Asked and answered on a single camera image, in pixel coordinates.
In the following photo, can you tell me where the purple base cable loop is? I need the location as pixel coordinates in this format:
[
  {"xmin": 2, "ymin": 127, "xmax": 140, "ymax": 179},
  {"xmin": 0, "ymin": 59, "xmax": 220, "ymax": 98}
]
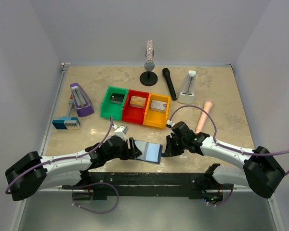
[{"xmin": 71, "ymin": 182, "xmax": 120, "ymax": 215}]

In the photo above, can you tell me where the red plastic bin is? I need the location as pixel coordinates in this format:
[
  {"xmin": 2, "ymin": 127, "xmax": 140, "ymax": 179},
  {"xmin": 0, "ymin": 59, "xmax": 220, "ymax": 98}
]
[{"xmin": 121, "ymin": 89, "xmax": 149, "ymax": 125}]

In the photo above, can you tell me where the black card stack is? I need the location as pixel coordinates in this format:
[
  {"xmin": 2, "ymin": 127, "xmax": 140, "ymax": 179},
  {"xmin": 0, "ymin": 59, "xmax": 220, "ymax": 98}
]
[{"xmin": 110, "ymin": 93, "xmax": 125, "ymax": 105}]

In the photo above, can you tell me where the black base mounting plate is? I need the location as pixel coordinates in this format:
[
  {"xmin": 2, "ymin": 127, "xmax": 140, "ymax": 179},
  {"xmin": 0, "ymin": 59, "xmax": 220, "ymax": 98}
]
[{"xmin": 63, "ymin": 172, "xmax": 232, "ymax": 200}]

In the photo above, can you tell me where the aluminium frame rail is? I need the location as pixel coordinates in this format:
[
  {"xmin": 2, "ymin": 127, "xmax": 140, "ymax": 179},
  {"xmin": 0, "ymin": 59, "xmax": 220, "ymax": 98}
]
[{"xmin": 38, "ymin": 63, "xmax": 70, "ymax": 155}]

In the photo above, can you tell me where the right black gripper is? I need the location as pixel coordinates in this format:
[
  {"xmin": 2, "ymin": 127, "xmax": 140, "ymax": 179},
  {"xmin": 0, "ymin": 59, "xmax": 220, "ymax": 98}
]
[{"xmin": 164, "ymin": 134, "xmax": 187, "ymax": 157}]

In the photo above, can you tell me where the black microphone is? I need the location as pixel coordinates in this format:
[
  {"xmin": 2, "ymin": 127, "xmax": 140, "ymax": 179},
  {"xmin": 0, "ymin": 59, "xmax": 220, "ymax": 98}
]
[{"xmin": 162, "ymin": 68, "xmax": 177, "ymax": 101}]

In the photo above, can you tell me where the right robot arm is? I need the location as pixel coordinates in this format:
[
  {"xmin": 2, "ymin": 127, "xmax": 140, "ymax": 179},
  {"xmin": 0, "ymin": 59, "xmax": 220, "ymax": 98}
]
[{"xmin": 164, "ymin": 121, "xmax": 285, "ymax": 199}]

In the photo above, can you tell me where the blue grey block toy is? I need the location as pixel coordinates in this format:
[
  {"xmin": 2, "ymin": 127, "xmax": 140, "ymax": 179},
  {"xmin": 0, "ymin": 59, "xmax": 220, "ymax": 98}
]
[{"xmin": 52, "ymin": 95, "xmax": 80, "ymax": 130}]

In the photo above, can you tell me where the glitter microphone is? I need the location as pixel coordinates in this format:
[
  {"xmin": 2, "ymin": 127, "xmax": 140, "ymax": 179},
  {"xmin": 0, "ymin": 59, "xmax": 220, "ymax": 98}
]
[{"xmin": 144, "ymin": 40, "xmax": 155, "ymax": 71}]

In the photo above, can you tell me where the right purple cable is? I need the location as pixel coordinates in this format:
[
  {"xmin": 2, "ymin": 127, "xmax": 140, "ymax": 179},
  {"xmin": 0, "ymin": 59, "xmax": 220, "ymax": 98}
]
[{"xmin": 168, "ymin": 104, "xmax": 289, "ymax": 176}]

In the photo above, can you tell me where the silver card stack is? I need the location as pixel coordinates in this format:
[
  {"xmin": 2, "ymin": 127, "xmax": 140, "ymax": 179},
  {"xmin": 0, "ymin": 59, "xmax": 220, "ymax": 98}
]
[{"xmin": 150, "ymin": 100, "xmax": 168, "ymax": 113}]

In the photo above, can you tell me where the yellow plastic bin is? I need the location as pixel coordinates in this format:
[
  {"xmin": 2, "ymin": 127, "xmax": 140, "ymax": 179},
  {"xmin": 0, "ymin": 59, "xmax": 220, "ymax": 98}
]
[{"xmin": 143, "ymin": 93, "xmax": 171, "ymax": 128}]

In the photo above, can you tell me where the white metronome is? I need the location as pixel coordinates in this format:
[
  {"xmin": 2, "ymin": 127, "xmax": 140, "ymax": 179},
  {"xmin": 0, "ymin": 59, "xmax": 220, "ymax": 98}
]
[{"xmin": 177, "ymin": 70, "xmax": 196, "ymax": 104}]

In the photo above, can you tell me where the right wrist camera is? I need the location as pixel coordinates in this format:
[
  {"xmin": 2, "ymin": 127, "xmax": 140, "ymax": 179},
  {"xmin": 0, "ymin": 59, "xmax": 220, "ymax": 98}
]
[{"xmin": 166, "ymin": 120, "xmax": 176, "ymax": 128}]

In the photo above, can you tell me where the pink microphone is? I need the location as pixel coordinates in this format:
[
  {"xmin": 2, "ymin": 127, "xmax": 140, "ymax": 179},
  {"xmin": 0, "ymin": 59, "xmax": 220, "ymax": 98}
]
[{"xmin": 195, "ymin": 101, "xmax": 213, "ymax": 134}]

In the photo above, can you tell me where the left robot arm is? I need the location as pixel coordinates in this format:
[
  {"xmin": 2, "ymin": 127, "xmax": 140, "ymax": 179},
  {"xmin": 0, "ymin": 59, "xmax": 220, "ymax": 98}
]
[{"xmin": 5, "ymin": 135, "xmax": 142, "ymax": 201}]

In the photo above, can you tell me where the blue leather card holder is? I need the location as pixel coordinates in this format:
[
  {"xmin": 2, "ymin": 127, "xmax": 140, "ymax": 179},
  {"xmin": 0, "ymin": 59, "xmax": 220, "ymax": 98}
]
[{"xmin": 135, "ymin": 140, "xmax": 163, "ymax": 164}]

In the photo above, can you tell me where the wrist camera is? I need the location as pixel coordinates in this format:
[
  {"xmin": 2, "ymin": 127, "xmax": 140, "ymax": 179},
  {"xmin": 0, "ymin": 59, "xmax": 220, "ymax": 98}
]
[
  {"xmin": 166, "ymin": 120, "xmax": 176, "ymax": 128},
  {"xmin": 112, "ymin": 125, "xmax": 129, "ymax": 140}
]

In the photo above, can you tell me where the green plastic bin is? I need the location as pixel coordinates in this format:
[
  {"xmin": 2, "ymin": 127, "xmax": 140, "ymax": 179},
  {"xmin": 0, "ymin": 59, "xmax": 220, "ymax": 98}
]
[{"xmin": 100, "ymin": 86, "xmax": 128, "ymax": 120}]

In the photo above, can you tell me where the orange card stack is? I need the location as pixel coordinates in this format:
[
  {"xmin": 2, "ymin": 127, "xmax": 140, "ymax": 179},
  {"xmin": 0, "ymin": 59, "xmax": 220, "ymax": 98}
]
[{"xmin": 130, "ymin": 96, "xmax": 146, "ymax": 109}]

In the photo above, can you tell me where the purple metronome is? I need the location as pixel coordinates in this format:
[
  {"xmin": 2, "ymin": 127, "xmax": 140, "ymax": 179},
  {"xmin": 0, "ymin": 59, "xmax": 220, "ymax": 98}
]
[{"xmin": 70, "ymin": 83, "xmax": 94, "ymax": 117}]

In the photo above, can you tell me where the black round microphone stand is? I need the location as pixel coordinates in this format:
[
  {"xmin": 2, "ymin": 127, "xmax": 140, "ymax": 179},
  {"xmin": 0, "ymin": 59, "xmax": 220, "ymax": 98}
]
[{"xmin": 140, "ymin": 71, "xmax": 158, "ymax": 86}]

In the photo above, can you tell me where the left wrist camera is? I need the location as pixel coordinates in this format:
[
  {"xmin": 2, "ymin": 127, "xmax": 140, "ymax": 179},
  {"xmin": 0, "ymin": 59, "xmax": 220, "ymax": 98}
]
[{"xmin": 112, "ymin": 125, "xmax": 129, "ymax": 140}]

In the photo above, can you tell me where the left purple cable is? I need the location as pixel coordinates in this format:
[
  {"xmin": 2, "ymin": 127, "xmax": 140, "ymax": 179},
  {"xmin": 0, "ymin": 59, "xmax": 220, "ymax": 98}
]
[{"xmin": 4, "ymin": 115, "xmax": 118, "ymax": 195}]

